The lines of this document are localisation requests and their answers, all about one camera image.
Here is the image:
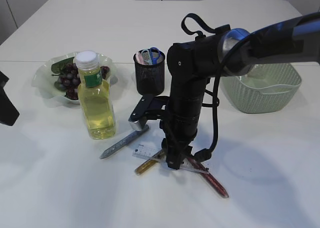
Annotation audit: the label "red glitter pen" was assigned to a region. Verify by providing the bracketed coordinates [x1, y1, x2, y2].
[186, 157, 229, 199]

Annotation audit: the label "pale green wavy plate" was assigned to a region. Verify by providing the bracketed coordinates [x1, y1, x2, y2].
[31, 51, 118, 105]

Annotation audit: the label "gold glitter pen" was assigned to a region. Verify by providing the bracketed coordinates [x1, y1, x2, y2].
[134, 150, 165, 176]

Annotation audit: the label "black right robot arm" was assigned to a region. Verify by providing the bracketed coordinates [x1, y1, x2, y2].
[162, 12, 320, 170]

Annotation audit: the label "purple artificial grape bunch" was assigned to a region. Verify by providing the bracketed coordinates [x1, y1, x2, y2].
[51, 57, 111, 101]

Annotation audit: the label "yellow tea bottle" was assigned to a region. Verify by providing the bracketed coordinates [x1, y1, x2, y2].
[74, 50, 116, 140]

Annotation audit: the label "pink purple scissors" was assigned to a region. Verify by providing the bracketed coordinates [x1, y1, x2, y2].
[135, 51, 148, 65]

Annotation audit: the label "clear plastic ruler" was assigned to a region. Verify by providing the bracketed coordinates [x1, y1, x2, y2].
[132, 144, 201, 174]

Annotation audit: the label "green plastic woven basket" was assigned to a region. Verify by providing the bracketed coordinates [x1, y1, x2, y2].
[221, 63, 302, 114]

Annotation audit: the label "silver glitter pen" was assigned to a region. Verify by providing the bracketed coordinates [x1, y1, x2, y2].
[99, 124, 150, 160]

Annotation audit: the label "black mesh pen holder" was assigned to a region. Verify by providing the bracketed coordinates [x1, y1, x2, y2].
[133, 49, 165, 96]

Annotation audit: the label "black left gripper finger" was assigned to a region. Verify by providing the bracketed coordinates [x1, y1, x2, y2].
[0, 72, 20, 126]

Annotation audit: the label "blue scissors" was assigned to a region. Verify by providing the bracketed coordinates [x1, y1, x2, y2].
[140, 47, 161, 65]

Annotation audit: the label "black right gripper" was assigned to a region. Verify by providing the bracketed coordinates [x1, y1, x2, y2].
[159, 117, 199, 170]

